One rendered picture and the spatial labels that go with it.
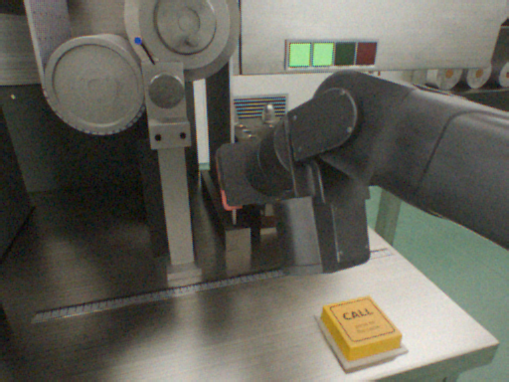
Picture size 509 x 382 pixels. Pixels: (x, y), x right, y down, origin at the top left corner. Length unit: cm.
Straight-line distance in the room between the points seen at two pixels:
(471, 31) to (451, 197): 102
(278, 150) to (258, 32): 62
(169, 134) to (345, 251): 27
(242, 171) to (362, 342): 23
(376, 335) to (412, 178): 29
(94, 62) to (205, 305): 35
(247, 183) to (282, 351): 21
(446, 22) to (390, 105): 93
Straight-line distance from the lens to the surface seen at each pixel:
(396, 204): 144
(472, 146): 18
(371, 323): 46
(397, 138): 20
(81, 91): 51
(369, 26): 98
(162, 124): 44
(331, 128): 22
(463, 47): 118
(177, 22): 49
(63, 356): 49
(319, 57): 92
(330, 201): 24
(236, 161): 36
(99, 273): 60
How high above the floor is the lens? 124
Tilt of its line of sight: 25 degrees down
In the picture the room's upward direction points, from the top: straight up
